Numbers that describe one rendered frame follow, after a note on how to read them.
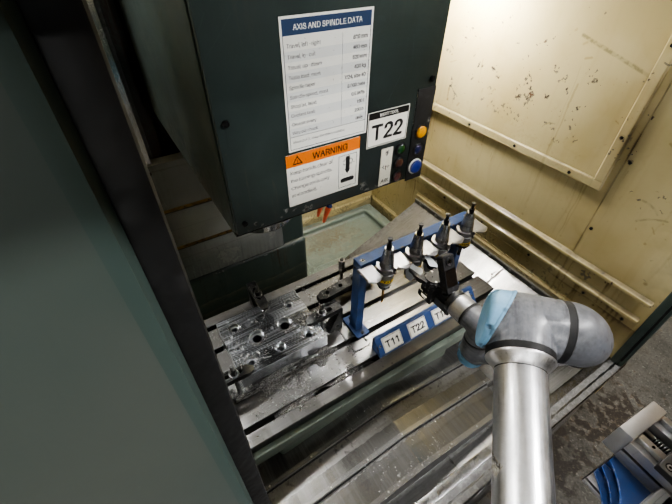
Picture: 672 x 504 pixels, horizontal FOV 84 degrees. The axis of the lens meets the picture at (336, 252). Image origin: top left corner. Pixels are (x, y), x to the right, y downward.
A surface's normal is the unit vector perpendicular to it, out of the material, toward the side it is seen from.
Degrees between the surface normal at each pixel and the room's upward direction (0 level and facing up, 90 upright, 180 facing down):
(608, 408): 0
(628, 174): 90
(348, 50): 90
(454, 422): 8
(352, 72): 90
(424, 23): 90
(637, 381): 0
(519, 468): 26
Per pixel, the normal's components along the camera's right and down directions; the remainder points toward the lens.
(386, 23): 0.53, 0.58
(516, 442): -0.51, -0.59
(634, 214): -0.85, 0.32
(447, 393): 0.12, -0.78
